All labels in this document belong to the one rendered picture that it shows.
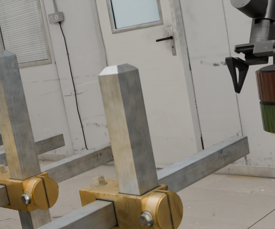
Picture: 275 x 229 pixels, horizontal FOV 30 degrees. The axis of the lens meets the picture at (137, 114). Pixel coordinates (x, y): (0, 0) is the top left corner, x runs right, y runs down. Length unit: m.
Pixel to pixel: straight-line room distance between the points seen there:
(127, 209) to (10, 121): 0.26
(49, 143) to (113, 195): 0.57
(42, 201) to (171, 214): 0.25
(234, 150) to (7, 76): 0.37
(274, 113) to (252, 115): 3.30
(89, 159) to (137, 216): 0.34
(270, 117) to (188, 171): 0.35
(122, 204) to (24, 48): 4.96
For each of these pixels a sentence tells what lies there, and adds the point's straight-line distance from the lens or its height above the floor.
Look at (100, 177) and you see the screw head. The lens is 0.69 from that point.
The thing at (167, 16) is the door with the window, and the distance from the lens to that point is 4.01.
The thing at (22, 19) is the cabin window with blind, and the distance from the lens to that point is 5.50.
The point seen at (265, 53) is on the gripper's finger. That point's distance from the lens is 1.12.
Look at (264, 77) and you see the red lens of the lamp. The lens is 0.41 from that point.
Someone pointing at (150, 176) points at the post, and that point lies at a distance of 0.63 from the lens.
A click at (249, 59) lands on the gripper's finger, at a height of 1.06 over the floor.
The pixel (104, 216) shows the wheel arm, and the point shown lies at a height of 0.95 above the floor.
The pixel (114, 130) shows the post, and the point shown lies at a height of 1.05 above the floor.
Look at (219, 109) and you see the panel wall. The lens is 3.85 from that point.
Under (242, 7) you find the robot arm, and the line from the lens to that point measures 1.11.
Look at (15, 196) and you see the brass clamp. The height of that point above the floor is 0.94.
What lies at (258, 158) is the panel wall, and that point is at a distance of 3.78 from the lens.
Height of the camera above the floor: 1.16
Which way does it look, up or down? 9 degrees down
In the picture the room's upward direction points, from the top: 10 degrees counter-clockwise
